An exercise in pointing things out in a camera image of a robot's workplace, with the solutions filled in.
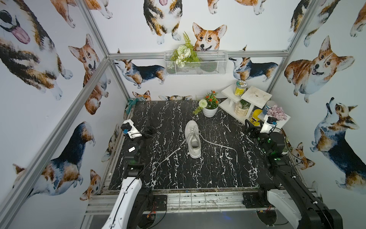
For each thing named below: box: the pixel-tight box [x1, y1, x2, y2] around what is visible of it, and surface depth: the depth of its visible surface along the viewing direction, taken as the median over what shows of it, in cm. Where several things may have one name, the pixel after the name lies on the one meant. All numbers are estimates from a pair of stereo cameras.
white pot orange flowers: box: [202, 104, 220, 118], surface depth 108 cm
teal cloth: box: [125, 97, 140, 115], surface depth 123 cm
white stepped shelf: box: [219, 84, 291, 133], surface depth 100 cm
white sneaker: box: [184, 120, 202, 159], surface depth 92 cm
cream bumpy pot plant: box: [233, 99, 251, 117], surface depth 109 cm
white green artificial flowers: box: [170, 31, 200, 68], surface depth 82 cm
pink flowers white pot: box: [266, 104, 288, 123], surface depth 81 cm
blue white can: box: [262, 100, 276, 115], surface depth 90 cm
